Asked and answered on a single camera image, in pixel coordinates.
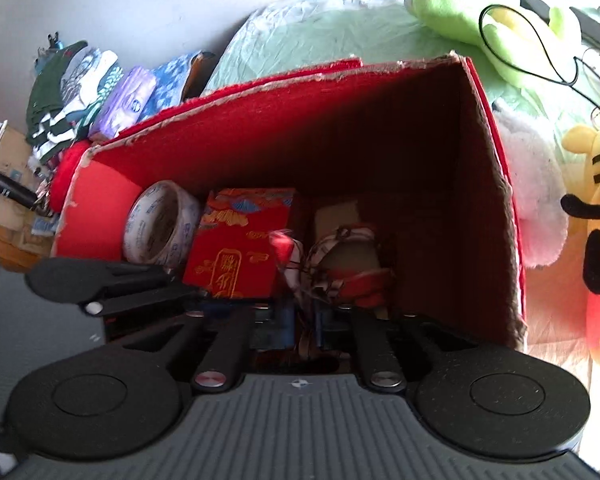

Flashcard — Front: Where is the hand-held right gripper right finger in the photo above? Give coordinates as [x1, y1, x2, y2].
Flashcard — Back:
[314, 305, 486, 395]

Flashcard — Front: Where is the red white tassel charm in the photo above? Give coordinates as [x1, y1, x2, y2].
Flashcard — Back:
[267, 229, 313, 356]

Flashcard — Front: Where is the purple tissue pack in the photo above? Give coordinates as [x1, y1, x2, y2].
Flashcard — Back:
[87, 65, 157, 142]

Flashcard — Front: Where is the beige cardboard piece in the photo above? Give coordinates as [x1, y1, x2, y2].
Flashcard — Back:
[313, 200, 362, 235]

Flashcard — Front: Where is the green frog plush toy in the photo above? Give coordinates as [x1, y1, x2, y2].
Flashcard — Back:
[404, 0, 583, 90]

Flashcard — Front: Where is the clear packing tape roll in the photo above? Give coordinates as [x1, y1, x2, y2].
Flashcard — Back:
[122, 180, 204, 269]

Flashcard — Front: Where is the red oval case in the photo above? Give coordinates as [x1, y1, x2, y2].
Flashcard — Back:
[47, 140, 95, 214]

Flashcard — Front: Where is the blue white checked cloth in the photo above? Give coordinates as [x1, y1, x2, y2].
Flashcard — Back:
[139, 50, 217, 122]

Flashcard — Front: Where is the black electronic device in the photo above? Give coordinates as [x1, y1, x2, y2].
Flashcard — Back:
[570, 5, 600, 61]

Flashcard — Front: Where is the black cable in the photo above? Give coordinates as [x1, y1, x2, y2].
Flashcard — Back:
[479, 4, 600, 113]

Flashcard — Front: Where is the red cardboard box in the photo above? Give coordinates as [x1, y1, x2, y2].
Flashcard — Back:
[50, 55, 529, 356]

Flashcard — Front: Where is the red plaid pouch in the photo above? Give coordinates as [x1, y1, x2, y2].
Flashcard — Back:
[300, 222, 395, 310]

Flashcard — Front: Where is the red gold-printed packet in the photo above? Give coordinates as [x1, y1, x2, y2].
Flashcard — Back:
[182, 187, 302, 302]

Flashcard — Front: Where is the white plush toy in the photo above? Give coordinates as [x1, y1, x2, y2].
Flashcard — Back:
[492, 100, 568, 268]

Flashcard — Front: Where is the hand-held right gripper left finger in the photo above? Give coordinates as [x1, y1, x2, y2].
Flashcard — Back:
[105, 305, 297, 395]

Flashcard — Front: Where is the pile of folded clothes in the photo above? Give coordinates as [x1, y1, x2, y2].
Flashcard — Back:
[25, 40, 125, 162]

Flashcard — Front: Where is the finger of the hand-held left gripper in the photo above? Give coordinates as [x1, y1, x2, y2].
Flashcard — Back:
[24, 257, 202, 317]

